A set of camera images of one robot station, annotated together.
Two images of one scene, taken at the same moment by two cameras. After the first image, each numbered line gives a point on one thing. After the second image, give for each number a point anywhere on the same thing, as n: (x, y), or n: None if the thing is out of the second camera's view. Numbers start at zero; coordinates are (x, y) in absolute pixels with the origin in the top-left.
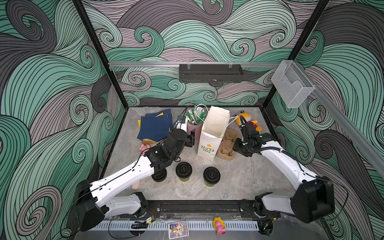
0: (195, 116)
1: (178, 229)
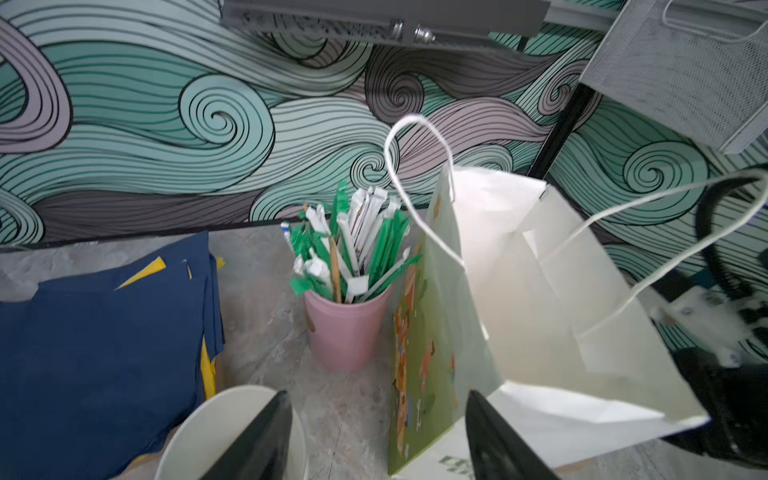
0: (352, 250)
1: None
